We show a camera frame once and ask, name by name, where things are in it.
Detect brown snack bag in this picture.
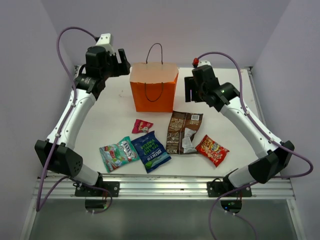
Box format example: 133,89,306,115
165,111,203,155

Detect orange paper bag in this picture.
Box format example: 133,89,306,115
129,59,179,113

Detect blue sea salt chips bag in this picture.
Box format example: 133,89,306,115
131,131,171,174

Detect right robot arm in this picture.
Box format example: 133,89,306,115
184,65,295,197

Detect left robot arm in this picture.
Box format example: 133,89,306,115
34,46,131,197

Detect red snack bag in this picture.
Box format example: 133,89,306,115
195,134,230,167

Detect green Fox's candy bag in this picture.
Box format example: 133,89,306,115
99,136,140,173

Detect small pink snack packet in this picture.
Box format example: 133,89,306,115
131,119,154,134

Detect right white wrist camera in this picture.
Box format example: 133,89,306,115
192,58,211,68

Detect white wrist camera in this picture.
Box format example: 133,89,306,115
192,58,211,68
96,33,113,47

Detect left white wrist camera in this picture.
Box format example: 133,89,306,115
96,33,113,47

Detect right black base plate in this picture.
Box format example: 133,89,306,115
206,178,253,198

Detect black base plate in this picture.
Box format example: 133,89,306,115
73,181,120,197
206,178,253,198

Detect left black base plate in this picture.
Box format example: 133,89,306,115
73,181,120,197

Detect aluminium rail frame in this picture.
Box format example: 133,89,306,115
32,174,296,201

